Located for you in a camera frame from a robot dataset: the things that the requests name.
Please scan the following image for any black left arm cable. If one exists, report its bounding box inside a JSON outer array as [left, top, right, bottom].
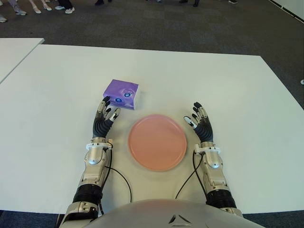
[[98, 141, 133, 214]]

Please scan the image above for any pink round plate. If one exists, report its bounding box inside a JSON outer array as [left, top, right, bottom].
[[128, 114, 188, 172]]

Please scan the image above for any person in dark trousers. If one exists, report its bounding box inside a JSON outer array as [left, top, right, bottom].
[[55, 0, 76, 15]]

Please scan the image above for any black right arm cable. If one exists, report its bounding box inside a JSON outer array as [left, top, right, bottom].
[[174, 151, 209, 205]]

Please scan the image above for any silver robot torso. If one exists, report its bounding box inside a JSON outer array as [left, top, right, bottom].
[[83, 199, 252, 228]]

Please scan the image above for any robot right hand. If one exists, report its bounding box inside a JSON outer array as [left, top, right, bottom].
[[182, 101, 216, 143]]

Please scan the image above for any purple tissue paper pack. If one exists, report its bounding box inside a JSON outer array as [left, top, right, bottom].
[[102, 78, 141, 111]]

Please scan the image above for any person in light trousers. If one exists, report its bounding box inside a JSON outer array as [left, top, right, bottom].
[[8, 0, 27, 16]]

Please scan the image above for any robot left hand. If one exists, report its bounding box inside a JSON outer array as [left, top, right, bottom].
[[92, 95, 122, 139]]

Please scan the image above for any person in white sandals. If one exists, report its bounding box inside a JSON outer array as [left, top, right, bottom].
[[33, 0, 53, 14]]

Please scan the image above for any white side table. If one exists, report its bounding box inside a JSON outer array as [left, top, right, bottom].
[[0, 38, 45, 84]]

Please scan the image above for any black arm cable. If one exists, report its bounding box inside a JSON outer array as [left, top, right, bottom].
[[174, 151, 209, 205], [98, 141, 133, 214]]

